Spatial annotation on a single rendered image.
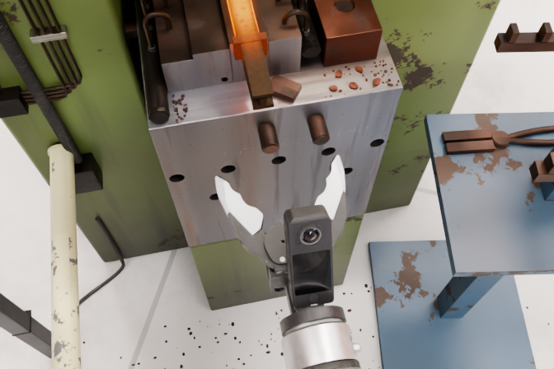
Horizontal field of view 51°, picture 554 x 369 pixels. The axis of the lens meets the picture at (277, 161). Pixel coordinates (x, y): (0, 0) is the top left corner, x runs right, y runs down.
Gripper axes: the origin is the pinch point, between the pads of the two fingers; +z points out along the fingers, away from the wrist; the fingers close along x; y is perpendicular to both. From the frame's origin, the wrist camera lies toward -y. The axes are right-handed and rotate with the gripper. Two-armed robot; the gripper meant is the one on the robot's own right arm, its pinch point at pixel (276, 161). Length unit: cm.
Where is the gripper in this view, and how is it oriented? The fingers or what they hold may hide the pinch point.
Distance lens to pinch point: 70.9
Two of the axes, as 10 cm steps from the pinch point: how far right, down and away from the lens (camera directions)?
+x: 9.8, -1.7, 1.0
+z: -2.0, -8.5, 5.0
